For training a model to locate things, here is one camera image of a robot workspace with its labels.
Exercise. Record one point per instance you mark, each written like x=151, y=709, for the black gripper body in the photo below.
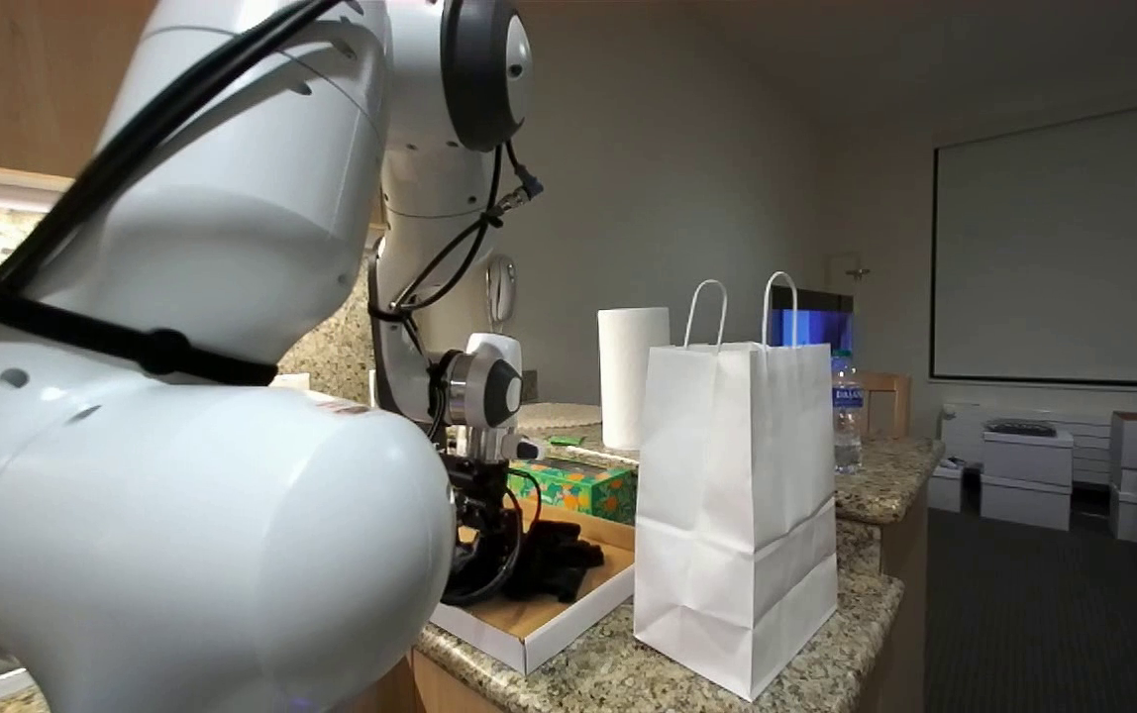
x=480, y=494

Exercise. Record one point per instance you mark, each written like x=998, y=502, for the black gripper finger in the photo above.
x=510, y=554
x=468, y=561

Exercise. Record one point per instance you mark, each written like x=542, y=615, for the black sock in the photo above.
x=551, y=545
x=568, y=586

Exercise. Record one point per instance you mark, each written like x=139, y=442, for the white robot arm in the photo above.
x=196, y=529

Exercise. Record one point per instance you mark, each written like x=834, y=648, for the cardboard tray with white rim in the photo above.
x=551, y=618

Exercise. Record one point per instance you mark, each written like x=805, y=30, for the white paper carrier bag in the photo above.
x=740, y=529

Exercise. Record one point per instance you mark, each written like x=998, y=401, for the green patterned tissue box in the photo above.
x=579, y=494

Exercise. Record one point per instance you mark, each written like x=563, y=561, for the white paper towel roll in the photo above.
x=632, y=383

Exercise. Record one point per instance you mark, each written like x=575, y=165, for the clear water bottle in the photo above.
x=848, y=418

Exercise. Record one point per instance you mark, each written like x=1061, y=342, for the lit flat screen monitor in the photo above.
x=815, y=322

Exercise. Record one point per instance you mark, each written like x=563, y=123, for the wooden chair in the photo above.
x=889, y=401

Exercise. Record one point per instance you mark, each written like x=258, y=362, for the small white storage box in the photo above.
x=944, y=484

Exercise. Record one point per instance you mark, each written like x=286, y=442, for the white projection screen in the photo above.
x=1062, y=241

